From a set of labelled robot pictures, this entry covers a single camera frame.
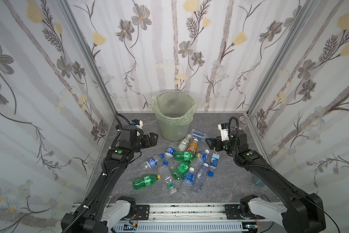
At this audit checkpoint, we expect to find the light blue label water bottle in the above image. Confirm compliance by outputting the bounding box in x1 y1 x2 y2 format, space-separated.
208 153 220 177

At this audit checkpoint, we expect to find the crushed clear blue label bottle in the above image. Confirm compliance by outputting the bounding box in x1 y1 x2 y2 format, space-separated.
191 129 207 142

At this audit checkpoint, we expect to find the small blue cap water bottle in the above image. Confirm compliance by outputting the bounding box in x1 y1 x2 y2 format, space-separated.
140 154 164 170

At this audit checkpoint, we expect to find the Pocari Sweat bottle white cap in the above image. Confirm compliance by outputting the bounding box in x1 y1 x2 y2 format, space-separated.
190 149 209 170

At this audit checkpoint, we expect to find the clear bottle green band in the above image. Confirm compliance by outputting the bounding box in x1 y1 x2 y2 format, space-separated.
158 165 177 194

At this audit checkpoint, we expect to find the green Sprite bottle yellow cap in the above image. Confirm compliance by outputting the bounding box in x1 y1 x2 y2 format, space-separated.
173 151 201 161

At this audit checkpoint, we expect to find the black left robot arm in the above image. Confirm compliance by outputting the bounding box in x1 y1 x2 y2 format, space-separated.
61 125 158 233

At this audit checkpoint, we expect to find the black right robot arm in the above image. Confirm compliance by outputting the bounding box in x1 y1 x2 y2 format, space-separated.
205 130 326 233

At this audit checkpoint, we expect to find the mesh waste bin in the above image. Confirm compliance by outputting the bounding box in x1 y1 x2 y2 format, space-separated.
155 90 194 142

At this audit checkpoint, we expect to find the orange red drink bottle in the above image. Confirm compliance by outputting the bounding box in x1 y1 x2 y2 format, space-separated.
187 138 198 153

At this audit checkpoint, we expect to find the Pepsi water bottle blue cap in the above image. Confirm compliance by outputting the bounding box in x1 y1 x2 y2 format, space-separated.
163 146 175 166

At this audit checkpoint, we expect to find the clear bottle green white label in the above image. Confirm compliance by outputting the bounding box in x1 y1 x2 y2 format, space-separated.
177 134 192 151

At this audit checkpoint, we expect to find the tall clear bottle blue cap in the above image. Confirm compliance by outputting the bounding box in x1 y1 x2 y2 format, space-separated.
193 163 209 193

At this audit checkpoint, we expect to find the glass jar with powder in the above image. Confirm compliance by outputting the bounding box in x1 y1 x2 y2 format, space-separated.
239 116 250 125

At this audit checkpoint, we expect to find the blue label bottle white cap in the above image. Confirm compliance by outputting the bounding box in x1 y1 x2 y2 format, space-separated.
180 168 195 194

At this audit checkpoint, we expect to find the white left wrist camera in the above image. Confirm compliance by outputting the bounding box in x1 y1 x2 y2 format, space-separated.
131 119 143 129

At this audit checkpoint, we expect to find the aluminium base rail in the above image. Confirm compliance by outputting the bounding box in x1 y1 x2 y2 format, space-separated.
66 202 309 233

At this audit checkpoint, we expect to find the aluminium corner post left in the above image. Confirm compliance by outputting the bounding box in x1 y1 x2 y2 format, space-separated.
57 0 117 115

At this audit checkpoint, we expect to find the aluminium corner post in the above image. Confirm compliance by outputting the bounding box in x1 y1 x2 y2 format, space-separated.
247 0 319 116
57 0 117 115

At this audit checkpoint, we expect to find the aluminium corner post right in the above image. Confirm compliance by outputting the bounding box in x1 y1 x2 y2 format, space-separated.
247 0 319 116

